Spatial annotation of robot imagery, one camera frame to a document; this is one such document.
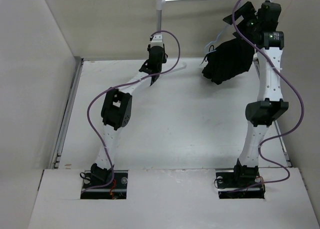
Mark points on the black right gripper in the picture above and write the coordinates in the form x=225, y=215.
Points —
x=247, y=11

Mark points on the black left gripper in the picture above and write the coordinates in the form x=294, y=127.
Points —
x=163, y=61

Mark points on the light blue clothes hanger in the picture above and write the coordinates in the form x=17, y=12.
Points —
x=207, y=48

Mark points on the black trousers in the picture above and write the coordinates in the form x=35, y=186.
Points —
x=229, y=59

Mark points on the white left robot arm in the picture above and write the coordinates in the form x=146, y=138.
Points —
x=116, y=113

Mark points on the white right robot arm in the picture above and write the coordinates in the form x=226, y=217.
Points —
x=261, y=114

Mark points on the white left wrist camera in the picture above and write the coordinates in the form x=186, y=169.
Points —
x=157, y=40

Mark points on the left aluminium table rail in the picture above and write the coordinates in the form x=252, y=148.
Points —
x=61, y=137

